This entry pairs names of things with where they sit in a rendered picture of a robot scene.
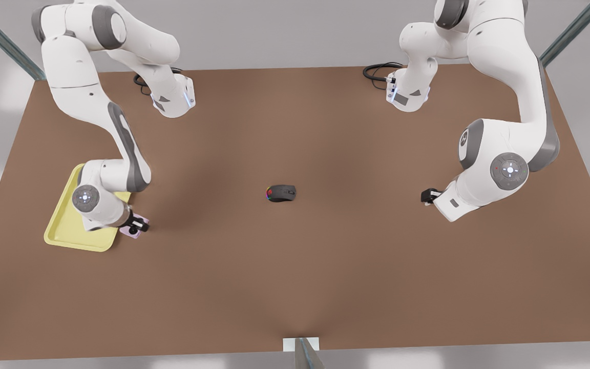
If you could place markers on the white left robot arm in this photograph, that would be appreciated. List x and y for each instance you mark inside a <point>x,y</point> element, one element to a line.
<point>510,102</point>

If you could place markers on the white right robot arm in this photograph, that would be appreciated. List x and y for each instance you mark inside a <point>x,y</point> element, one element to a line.
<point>69,77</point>

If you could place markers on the pink flat pad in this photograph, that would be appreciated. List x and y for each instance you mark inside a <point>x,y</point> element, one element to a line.
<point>144,223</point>

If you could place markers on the yellow tray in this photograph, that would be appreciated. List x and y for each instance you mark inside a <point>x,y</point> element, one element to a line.
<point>67,228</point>

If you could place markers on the black computer mouse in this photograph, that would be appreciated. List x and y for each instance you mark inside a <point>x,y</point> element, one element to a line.
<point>281,193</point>

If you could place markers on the silver frame post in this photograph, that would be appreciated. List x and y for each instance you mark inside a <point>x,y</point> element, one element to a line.
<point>3,38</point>
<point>574,31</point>
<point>305,354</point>

